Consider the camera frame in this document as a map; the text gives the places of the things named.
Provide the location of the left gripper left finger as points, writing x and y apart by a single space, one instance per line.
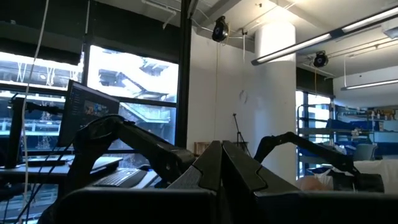
205 174

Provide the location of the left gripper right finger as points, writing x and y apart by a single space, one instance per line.
239 174

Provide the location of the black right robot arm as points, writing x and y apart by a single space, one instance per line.
140 140

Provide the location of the wooden box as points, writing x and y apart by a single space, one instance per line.
202 148

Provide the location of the black tripod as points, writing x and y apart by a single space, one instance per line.
239 137

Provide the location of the person's hand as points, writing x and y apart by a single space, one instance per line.
311 184

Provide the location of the black keyboard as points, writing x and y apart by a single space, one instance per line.
121 178

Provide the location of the black window pillar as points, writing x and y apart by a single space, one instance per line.
184 77

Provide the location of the blue storage shelving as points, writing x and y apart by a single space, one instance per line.
342 124

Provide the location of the grey chair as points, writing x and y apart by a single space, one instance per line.
365 152

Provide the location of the black computer monitor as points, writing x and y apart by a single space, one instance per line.
87 109

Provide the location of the long ceiling light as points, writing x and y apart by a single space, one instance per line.
370 84
295 46

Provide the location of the dark computer desk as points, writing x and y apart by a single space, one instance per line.
46 170

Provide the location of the black monitor stand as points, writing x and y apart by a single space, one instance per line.
15 133

